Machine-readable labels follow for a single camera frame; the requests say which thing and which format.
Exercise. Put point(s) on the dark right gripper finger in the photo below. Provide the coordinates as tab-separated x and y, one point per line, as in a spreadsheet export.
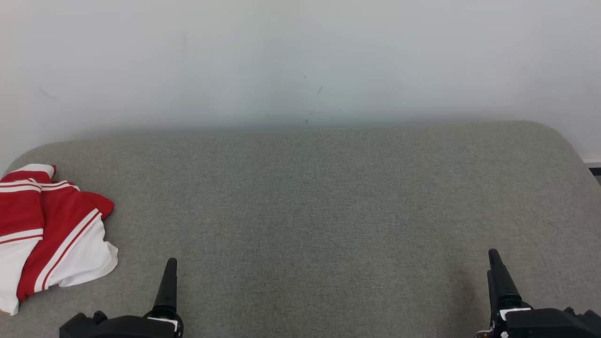
489	291
504	286

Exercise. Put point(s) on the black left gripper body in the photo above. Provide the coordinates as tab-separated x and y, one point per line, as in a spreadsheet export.
127	327

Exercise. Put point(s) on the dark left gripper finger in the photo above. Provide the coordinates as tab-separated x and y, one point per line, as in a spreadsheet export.
166	291

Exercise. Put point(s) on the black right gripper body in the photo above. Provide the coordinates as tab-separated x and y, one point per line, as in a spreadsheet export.
549	325

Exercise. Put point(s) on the red and white shorts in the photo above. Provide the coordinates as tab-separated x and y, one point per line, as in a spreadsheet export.
51	225

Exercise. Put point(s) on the white and black baseboard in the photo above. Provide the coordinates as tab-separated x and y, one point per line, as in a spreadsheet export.
592	165

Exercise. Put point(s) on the grey fabric sofa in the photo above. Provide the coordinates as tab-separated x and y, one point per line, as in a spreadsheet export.
328	225

